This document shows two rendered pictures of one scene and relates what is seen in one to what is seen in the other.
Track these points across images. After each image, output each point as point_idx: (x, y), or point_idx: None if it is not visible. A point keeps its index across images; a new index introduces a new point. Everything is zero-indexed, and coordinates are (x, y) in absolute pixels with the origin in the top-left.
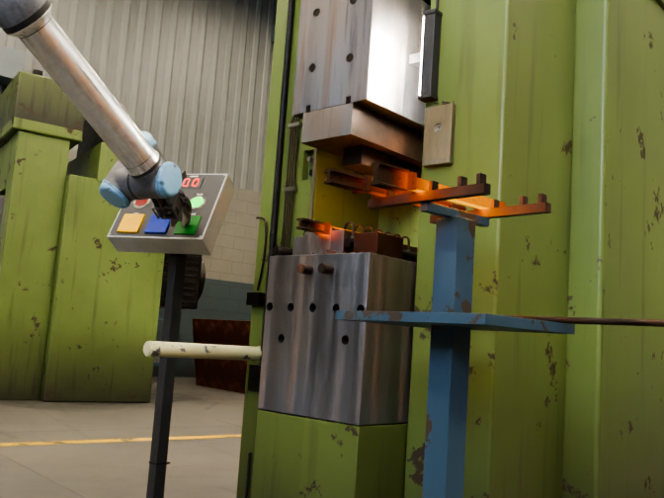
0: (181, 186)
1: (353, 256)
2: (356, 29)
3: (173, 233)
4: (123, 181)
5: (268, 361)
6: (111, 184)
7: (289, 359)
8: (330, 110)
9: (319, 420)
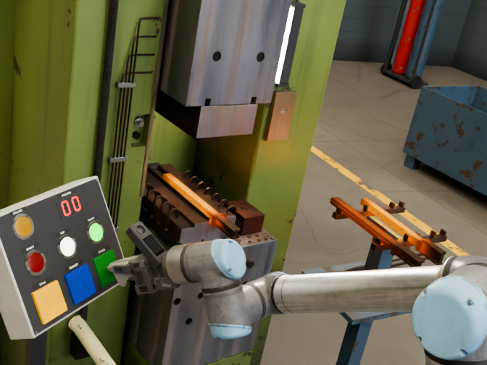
0: (64, 216)
1: (264, 245)
2: (271, 27)
3: (103, 287)
4: (257, 316)
5: (173, 342)
6: (251, 326)
7: (196, 332)
8: (233, 108)
9: (221, 359)
